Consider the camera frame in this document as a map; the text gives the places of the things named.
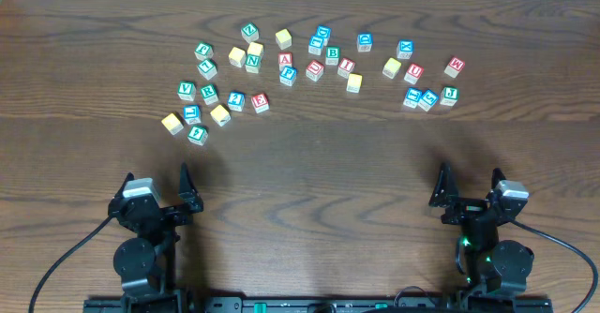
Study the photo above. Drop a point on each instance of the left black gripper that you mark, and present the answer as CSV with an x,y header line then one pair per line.
x,y
189,198

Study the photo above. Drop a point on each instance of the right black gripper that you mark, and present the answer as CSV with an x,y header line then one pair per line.
x,y
466,207

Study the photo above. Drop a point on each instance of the blue 2 block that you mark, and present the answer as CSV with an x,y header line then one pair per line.
x,y
236,101

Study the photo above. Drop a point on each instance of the red I block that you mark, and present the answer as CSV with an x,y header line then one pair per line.
x,y
345,67

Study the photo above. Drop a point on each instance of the red A block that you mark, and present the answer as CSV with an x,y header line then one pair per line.
x,y
284,59

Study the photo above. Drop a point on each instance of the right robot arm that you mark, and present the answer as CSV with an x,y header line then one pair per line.
x,y
496,270

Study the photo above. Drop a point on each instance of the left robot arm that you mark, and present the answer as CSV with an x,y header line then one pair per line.
x,y
146,263

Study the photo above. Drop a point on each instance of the green 4 block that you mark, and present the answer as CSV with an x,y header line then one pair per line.
x,y
198,135

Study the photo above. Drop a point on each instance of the yellow block far left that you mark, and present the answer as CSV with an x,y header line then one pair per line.
x,y
172,123

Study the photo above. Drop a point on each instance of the blue L block lower left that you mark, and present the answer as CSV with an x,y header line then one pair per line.
x,y
192,114

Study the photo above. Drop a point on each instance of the green J block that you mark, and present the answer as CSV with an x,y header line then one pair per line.
x,y
449,96

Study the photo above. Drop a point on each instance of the yellow block lower middle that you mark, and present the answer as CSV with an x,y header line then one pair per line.
x,y
220,115

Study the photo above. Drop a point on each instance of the green V block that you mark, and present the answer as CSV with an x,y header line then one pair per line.
x,y
186,91

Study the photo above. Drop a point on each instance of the green R block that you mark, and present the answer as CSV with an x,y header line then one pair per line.
x,y
209,94

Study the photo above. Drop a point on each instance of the red M block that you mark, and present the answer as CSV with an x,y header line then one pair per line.
x,y
454,67

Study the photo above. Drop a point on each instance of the red U block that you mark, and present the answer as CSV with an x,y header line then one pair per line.
x,y
413,73

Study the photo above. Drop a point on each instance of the green 7 block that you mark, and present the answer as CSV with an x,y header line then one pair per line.
x,y
207,69

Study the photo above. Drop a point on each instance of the red E block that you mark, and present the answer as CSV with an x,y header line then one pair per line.
x,y
260,103

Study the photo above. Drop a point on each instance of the yellow block right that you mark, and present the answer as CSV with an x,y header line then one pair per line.
x,y
391,68

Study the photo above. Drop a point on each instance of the blue X block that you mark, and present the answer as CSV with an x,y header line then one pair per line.
x,y
405,49

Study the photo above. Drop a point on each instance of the yellow block left of N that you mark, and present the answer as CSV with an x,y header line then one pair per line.
x,y
237,57

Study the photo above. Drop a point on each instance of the green N block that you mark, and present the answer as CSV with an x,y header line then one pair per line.
x,y
253,63

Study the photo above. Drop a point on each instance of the yellow S block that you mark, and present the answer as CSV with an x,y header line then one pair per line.
x,y
354,83

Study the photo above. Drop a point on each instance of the yellow block above N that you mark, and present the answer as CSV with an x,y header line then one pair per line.
x,y
255,48

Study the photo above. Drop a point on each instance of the blue P block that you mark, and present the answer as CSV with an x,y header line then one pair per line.
x,y
288,75

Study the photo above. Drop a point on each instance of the blue D block right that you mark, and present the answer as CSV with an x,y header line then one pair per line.
x,y
364,42

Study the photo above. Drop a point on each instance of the green Z block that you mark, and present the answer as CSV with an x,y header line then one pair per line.
x,y
250,32

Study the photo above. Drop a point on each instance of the green B block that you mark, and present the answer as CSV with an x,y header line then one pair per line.
x,y
332,55

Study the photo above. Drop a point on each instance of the yellow block top centre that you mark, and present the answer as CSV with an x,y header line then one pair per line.
x,y
284,39

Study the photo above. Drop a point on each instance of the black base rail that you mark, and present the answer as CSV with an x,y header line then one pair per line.
x,y
262,305

